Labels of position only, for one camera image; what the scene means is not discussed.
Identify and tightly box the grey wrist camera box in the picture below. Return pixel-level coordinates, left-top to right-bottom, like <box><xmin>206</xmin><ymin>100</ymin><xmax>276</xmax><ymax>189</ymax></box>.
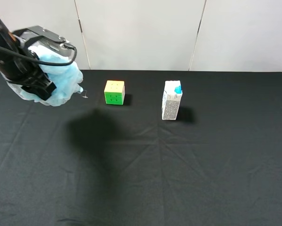
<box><xmin>12</xmin><ymin>25</ymin><xmax>74</xmax><ymax>58</ymax></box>

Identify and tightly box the black tablecloth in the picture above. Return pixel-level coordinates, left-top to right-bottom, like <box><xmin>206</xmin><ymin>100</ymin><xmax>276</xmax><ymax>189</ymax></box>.
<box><xmin>0</xmin><ymin>71</ymin><xmax>282</xmax><ymax>226</ymax></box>

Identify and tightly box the colourful puzzle cube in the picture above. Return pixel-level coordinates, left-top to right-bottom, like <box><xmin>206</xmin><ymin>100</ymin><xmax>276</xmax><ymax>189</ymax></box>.
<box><xmin>104</xmin><ymin>80</ymin><xmax>125</xmax><ymax>105</ymax></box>

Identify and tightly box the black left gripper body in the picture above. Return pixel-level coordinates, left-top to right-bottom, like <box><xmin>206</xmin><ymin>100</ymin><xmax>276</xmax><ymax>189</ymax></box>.
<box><xmin>0</xmin><ymin>44</ymin><xmax>56</xmax><ymax>101</ymax></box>

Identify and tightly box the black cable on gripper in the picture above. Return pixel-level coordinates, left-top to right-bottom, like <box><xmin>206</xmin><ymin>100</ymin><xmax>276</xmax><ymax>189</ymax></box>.
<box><xmin>0</xmin><ymin>40</ymin><xmax>78</xmax><ymax>67</ymax></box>

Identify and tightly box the light blue mesh bath sponge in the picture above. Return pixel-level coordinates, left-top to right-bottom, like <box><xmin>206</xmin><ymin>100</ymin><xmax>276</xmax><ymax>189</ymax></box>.
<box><xmin>8</xmin><ymin>45</ymin><xmax>83</xmax><ymax>106</ymax></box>

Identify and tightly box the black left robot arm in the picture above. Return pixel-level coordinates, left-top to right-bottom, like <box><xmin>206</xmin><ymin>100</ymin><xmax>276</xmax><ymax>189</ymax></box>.
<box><xmin>0</xmin><ymin>19</ymin><xmax>56</xmax><ymax>101</ymax></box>

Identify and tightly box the white blue milk carton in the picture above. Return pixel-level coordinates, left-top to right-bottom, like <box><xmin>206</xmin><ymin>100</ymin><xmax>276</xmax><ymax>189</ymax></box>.
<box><xmin>161</xmin><ymin>81</ymin><xmax>183</xmax><ymax>121</ymax></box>

